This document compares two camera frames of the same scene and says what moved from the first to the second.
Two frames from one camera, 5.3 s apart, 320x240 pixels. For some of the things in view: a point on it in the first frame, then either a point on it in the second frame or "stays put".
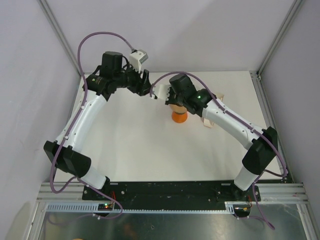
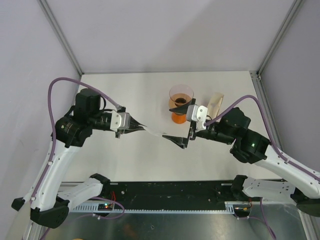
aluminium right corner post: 295,8 stays put
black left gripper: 142,86 → 119,132
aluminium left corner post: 54,22 stays put
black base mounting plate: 171,192 stays put
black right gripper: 170,99 → 182,141
